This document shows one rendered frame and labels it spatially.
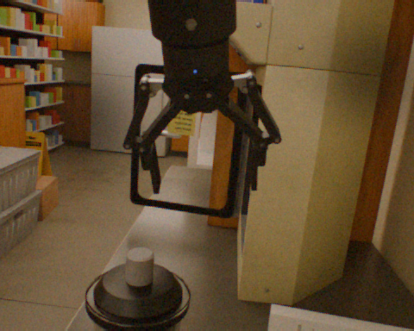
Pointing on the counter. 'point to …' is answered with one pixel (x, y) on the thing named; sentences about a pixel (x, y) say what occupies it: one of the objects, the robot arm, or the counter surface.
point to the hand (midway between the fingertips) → (204, 179)
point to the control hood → (253, 31)
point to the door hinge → (242, 166)
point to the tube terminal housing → (311, 144)
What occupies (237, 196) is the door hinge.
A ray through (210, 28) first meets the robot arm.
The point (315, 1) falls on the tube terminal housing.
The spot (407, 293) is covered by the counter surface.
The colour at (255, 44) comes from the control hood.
